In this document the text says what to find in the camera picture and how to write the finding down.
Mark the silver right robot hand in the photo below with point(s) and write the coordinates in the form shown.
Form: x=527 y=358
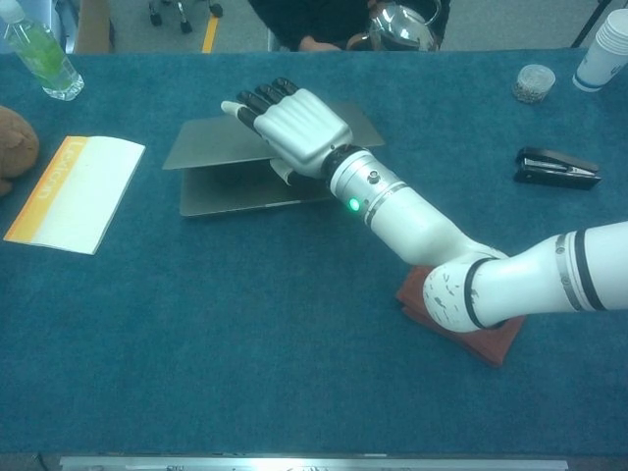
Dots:
x=304 y=127

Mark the silver Apple laptop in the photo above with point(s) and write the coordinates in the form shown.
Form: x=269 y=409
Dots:
x=211 y=147

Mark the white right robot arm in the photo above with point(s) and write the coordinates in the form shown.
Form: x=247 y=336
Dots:
x=417 y=221

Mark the person in black clothes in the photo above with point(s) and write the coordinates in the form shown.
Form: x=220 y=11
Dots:
x=294 y=19

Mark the shiny steel kettle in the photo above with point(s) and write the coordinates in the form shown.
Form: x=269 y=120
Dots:
x=400 y=27

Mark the office chair wheel base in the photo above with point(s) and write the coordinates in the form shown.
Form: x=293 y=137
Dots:
x=186 y=24

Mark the blue felt table cover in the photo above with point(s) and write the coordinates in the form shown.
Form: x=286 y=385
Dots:
x=245 y=319

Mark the white orange Lexicon book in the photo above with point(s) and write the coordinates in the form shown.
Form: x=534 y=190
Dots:
x=83 y=196

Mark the small clear jar of seeds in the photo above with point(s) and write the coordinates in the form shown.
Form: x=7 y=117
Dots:
x=534 y=83

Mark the brown cardboard box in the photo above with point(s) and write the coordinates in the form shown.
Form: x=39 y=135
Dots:
x=93 y=24

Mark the black stapler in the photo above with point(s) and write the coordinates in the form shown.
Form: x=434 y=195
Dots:
x=554 y=177

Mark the clear bottle green label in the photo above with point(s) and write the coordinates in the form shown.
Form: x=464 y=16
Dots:
x=44 y=54

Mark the folded brown cloth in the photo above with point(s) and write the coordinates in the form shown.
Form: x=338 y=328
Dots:
x=490 y=343

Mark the brown plush toy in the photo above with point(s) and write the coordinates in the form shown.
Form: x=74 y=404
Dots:
x=15 y=142

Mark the stack of paper cups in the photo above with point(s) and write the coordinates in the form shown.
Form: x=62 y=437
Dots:
x=601 y=59

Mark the aluminium frame rail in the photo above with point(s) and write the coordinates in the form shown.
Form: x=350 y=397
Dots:
x=294 y=463

